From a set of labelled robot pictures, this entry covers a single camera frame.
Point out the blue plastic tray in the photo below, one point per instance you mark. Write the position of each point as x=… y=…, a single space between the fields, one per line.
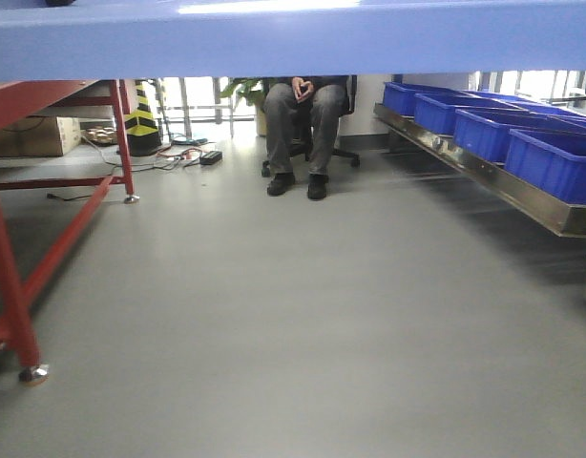
x=124 y=39

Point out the black office chair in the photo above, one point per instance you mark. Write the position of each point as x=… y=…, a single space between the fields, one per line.
x=301 y=146

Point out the black power adapter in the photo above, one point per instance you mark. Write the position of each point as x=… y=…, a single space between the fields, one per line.
x=210 y=158

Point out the seated person in grey trousers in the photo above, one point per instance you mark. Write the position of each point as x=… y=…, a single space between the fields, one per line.
x=298 y=105

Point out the green potted plant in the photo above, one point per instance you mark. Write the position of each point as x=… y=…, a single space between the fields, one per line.
x=252 y=91

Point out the blue storage bin farthest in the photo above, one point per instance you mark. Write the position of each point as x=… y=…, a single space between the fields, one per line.
x=400 y=97

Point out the blue storage bin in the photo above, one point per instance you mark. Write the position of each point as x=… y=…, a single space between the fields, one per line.
x=437 y=112
x=487 y=133
x=400 y=97
x=554 y=162

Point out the cardboard box under table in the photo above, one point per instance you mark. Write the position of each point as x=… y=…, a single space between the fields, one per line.
x=40 y=136

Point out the blue storage bin nearest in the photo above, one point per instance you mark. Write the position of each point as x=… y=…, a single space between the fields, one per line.
x=554 y=162

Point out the yellow black striped post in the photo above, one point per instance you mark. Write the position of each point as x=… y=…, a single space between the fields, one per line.
x=143 y=136

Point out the stainless steel shelf rail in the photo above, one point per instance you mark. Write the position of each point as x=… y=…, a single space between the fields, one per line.
x=562 y=219

